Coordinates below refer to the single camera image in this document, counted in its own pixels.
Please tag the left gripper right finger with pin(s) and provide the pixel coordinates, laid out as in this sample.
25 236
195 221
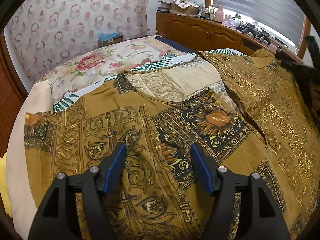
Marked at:
241 202

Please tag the long wooden sideboard cabinet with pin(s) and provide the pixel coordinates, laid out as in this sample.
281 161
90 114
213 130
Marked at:
200 35

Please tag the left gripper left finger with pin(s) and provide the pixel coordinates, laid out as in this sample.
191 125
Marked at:
57 215

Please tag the open cardboard box on cabinet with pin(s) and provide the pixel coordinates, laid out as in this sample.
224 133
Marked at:
185 7

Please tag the black tripod gadget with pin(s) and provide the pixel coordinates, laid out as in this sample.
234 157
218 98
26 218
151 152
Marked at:
259 34

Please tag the pink bottle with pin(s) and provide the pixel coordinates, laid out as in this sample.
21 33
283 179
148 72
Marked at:
219 14

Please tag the brown louvered wardrobe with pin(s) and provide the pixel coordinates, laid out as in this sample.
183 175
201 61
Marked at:
13 95

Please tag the green leaf print sheet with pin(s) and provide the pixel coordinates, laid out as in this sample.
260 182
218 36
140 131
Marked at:
168 60

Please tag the pink circle patterned curtain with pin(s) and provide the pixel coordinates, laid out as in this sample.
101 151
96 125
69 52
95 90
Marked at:
47 33

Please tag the beige folded cloth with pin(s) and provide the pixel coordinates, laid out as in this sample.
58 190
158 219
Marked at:
23 206

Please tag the navy blue bed mattress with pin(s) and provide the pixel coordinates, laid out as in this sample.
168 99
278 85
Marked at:
174 44

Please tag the mustard gold patterned garment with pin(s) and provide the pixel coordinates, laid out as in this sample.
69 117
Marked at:
246 112

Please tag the floral bed blanket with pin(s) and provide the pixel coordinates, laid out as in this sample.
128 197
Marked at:
90 67

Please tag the grey zebra window blind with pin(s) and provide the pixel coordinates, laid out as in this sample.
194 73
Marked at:
283 16

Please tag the yellow plush toy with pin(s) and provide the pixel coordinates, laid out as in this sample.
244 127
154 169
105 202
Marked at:
3 186

